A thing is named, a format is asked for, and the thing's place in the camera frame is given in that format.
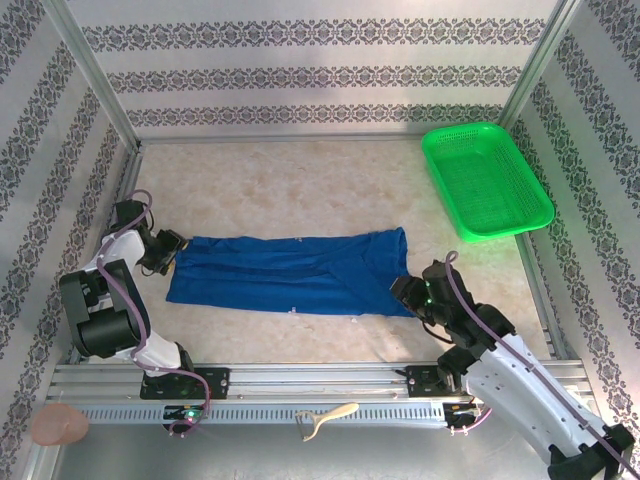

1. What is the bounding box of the beige plastic peeler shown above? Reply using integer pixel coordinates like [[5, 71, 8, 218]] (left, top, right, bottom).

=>
[[295, 402, 360, 442]]

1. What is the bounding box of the aluminium frame post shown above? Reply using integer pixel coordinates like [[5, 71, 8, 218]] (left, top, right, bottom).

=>
[[491, 0, 584, 147], [47, 0, 144, 147]]

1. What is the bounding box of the small circuit board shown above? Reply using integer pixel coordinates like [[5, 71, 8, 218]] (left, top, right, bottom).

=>
[[443, 402, 485, 419], [163, 404, 207, 421]]

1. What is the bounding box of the slotted grey cable duct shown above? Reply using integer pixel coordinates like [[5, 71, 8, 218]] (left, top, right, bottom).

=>
[[79, 402, 446, 426]]

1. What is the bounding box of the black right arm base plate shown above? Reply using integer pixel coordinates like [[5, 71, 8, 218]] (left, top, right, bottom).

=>
[[404, 364, 481, 399]]

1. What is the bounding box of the green plastic basket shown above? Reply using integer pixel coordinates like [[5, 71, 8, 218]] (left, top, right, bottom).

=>
[[421, 122, 556, 245]]

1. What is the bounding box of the blue t-shirt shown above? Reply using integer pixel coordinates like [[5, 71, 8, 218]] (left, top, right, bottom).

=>
[[165, 227, 419, 319]]

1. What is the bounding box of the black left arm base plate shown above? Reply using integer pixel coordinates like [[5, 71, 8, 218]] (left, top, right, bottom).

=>
[[139, 367, 231, 401]]

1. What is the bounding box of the wide aluminium mounting rail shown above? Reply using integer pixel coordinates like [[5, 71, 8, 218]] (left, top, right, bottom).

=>
[[47, 362, 594, 401]]

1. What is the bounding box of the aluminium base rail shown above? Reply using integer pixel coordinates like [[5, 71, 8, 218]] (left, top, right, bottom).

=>
[[491, 144, 581, 361], [139, 132, 494, 146]]

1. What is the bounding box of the translucent pink cup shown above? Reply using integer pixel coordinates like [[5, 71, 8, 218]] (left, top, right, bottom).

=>
[[32, 403, 91, 445]]

